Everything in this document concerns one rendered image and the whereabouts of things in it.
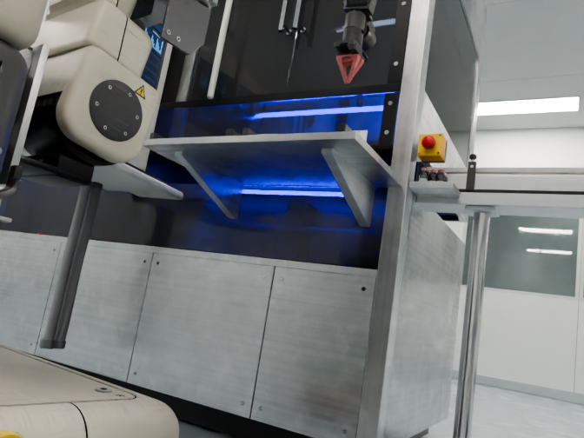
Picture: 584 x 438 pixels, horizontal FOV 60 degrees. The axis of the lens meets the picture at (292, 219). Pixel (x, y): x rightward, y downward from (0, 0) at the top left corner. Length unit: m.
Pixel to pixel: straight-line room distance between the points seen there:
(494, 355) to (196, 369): 4.62
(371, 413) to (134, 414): 0.90
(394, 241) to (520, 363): 4.62
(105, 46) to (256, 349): 1.09
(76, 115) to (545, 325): 5.58
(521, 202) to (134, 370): 1.44
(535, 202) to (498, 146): 4.93
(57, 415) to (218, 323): 1.13
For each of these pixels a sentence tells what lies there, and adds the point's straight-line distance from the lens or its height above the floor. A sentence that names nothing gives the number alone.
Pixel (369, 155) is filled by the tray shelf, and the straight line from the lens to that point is 1.31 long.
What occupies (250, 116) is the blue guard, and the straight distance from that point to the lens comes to 1.92.
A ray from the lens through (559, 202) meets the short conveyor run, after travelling 1.60.
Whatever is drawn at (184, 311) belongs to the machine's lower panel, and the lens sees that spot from 1.88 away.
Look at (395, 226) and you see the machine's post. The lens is 1.54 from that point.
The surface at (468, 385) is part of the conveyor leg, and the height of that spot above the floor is 0.31.
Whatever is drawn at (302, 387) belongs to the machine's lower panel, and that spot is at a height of 0.22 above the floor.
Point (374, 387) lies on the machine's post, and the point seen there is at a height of 0.27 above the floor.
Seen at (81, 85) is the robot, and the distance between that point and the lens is 0.90.
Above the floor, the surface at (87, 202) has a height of 0.71.
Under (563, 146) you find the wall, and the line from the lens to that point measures 6.46.
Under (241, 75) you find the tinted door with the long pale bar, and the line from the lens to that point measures 2.05.
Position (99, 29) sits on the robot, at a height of 0.84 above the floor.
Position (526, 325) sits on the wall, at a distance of 6.06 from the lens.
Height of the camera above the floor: 0.44
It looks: 10 degrees up
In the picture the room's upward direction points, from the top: 9 degrees clockwise
